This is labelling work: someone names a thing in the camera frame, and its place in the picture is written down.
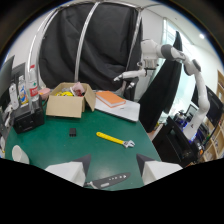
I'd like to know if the black kitchen knife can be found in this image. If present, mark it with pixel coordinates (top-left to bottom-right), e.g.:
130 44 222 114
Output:
83 171 132 190

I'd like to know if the white cup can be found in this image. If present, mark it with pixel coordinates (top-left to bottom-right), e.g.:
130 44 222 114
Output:
11 144 31 165

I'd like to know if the black box device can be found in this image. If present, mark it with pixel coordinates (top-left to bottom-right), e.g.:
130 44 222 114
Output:
12 95 46 135

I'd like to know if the open cardboard box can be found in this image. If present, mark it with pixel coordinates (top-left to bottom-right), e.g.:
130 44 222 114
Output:
45 81 97 119

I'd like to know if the silver laptop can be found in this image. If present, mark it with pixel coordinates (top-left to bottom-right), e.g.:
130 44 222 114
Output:
94 96 141 123

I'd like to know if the yellow item in box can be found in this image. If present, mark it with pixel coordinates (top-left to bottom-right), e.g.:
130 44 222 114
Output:
54 90 75 98

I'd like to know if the black draped cloth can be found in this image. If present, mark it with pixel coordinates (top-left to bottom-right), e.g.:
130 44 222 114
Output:
138 30 184 134

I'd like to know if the pink bowl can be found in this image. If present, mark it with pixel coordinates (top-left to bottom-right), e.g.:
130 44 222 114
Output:
38 87 52 100

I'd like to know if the orange book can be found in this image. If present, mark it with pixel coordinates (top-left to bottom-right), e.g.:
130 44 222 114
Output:
95 90 127 109

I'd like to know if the pink packet in box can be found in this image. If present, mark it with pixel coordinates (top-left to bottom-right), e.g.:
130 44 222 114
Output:
70 81 86 97

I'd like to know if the black monitor on desk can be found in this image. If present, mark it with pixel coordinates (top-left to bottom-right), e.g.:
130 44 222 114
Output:
191 85 224 128

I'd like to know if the clear bottle red label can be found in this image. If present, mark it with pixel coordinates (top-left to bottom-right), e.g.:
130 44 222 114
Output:
28 64 40 103

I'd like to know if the clear bottle blue yellow label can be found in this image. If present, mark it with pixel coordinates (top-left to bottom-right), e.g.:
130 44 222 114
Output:
17 75 29 108

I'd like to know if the white bottle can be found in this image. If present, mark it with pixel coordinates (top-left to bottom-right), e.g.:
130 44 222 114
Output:
8 82 20 111

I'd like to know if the black computer monitor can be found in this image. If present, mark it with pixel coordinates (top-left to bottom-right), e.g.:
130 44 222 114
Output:
0 55 16 103

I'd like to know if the black backdrop cloth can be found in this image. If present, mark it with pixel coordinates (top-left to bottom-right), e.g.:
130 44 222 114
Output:
38 2 144 101

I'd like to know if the yellow handled adjustable wrench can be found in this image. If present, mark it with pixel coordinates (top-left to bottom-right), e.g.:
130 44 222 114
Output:
96 131 136 149

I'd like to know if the metal backdrop frame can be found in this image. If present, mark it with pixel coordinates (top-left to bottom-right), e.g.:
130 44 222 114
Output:
25 0 158 116

